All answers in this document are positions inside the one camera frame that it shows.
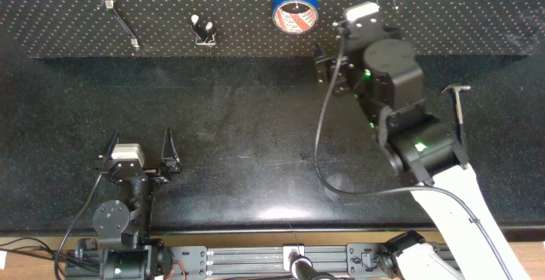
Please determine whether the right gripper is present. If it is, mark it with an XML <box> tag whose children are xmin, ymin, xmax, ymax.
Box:
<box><xmin>313</xmin><ymin>40</ymin><xmax>353</xmax><ymax>98</ymax></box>

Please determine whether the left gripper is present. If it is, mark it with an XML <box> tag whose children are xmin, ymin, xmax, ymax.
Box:
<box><xmin>104</xmin><ymin>126</ymin><xmax>184</xmax><ymax>185</ymax></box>

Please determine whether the wrench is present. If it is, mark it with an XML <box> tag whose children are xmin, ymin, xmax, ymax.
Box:
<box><xmin>101</xmin><ymin>0</ymin><xmax>141</xmax><ymax>52</ymax></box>

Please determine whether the hammer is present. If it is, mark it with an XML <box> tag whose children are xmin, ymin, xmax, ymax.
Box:
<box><xmin>440</xmin><ymin>83</ymin><xmax>473</xmax><ymax>128</ymax></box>

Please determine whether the black pegboard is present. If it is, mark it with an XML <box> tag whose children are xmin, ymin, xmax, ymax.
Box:
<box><xmin>0</xmin><ymin>0</ymin><xmax>545</xmax><ymax>59</ymax></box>

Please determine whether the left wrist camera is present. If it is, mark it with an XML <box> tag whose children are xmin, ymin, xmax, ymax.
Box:
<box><xmin>110</xmin><ymin>143</ymin><xmax>146</xmax><ymax>164</ymax></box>

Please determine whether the black cable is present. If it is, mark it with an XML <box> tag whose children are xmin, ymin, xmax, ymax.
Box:
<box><xmin>313</xmin><ymin>22</ymin><xmax>516</xmax><ymax>280</ymax></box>
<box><xmin>54</xmin><ymin>173</ymin><xmax>103</xmax><ymax>280</ymax></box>

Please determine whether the thin black wire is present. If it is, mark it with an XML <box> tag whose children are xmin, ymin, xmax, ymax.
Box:
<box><xmin>0</xmin><ymin>236</ymin><xmax>69</xmax><ymax>272</ymax></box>

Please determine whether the mounting rail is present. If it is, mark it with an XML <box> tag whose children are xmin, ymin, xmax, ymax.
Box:
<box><xmin>63</xmin><ymin>237</ymin><xmax>461</xmax><ymax>280</ymax></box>

